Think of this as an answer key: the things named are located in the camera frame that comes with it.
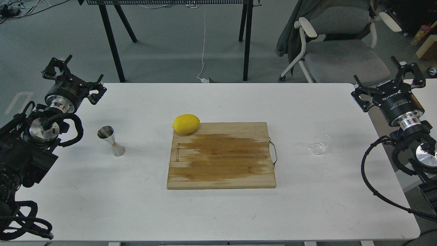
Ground steel jigger measuring cup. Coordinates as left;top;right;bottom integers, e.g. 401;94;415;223
97;126;126;157

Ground cardboard box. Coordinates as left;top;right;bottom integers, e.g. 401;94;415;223
416;35;437;60

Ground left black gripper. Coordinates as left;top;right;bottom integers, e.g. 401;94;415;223
42;55;107;113

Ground black metal table frame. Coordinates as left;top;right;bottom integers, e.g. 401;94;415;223
78;0;263;83

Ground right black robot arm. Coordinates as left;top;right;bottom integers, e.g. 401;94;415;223
351;56;436;222

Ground wooden cutting board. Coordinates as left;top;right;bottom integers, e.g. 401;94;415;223
167;122;277;190

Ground black floor cables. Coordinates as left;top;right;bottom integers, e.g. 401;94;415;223
0;0;70;24

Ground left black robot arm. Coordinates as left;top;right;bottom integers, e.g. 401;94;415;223
0;55;107;241

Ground white hanging cable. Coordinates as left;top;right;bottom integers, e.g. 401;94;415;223
196;5;210;83

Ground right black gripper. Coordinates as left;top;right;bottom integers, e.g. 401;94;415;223
351;56;426;128

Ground clear glass cup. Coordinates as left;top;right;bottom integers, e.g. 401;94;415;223
311;134;332;155

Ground grey office chair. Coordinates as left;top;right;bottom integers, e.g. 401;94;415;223
278;4;391;86

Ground yellow lemon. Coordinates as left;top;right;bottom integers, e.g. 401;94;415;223
172;114;200;135

